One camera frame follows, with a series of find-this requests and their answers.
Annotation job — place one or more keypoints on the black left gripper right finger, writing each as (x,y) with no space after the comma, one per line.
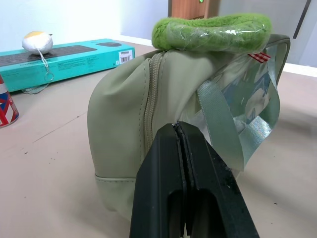
(213,183)

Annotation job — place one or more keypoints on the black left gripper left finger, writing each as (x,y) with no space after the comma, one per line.
(156,178)

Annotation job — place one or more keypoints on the green zip pouch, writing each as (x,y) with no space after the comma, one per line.
(173,104)

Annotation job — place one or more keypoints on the teal keyboard box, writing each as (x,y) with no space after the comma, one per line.
(62,62)

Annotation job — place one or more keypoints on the red white blue can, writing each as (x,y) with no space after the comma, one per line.
(7,104)

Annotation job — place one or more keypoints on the brown wooden cabinet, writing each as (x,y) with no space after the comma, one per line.
(188,9)

